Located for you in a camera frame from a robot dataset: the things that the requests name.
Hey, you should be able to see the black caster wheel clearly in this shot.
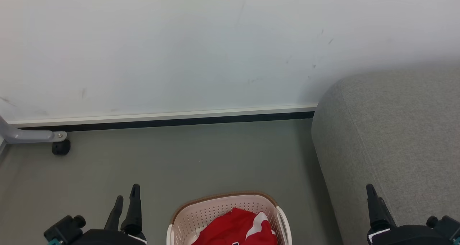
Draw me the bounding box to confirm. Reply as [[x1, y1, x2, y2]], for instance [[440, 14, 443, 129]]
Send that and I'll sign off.
[[51, 140, 71, 156]]

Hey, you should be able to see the grey fabric sofa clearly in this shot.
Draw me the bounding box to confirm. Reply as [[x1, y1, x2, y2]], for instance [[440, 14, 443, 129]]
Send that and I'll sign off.
[[311, 67, 460, 245]]

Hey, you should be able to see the grey metal frame leg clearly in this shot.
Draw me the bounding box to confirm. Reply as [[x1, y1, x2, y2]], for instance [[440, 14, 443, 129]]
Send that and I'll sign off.
[[0, 116, 68, 144]]

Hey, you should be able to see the cream perforated laundry basket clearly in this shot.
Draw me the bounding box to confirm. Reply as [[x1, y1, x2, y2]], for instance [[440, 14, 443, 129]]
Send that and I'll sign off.
[[166, 192, 292, 245]]

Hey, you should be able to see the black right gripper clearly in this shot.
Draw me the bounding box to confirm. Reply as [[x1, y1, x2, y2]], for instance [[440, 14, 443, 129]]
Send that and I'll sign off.
[[366, 184, 460, 245]]

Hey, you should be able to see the red and white jersey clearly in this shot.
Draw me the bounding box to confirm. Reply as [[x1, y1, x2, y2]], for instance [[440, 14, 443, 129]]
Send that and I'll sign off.
[[192, 208, 279, 245]]

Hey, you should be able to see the white and black baseboard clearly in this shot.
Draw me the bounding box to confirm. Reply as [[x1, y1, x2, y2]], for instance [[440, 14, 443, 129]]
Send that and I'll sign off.
[[7, 103, 318, 132]]

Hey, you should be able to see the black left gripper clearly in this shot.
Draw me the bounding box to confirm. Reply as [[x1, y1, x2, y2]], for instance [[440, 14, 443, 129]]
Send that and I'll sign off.
[[70, 184, 148, 245]]

